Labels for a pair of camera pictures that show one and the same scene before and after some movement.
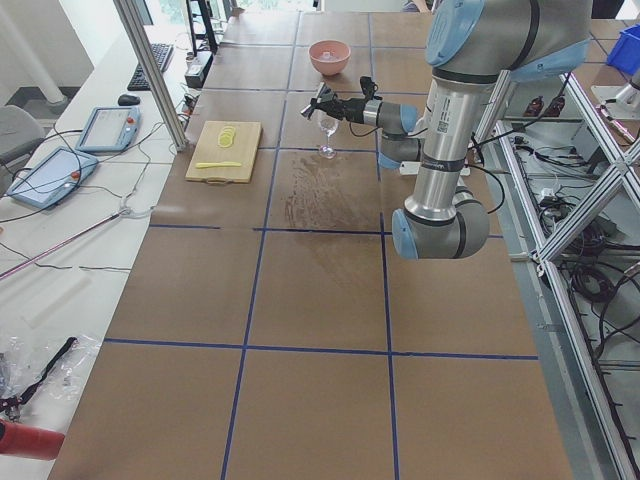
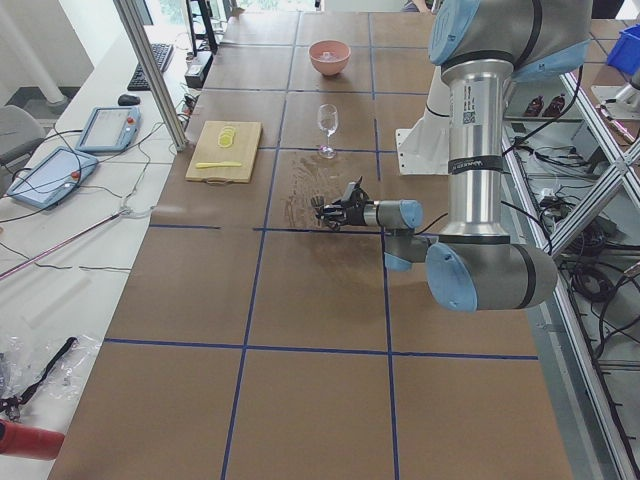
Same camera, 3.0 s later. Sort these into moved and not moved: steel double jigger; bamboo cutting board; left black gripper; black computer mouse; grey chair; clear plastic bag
Moved: left black gripper; steel double jigger
Not moved: bamboo cutting board; grey chair; clear plastic bag; black computer mouse
